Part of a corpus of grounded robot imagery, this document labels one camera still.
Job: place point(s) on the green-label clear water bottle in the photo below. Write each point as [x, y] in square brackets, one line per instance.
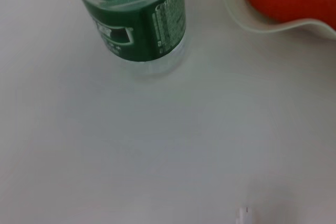
[131, 19]

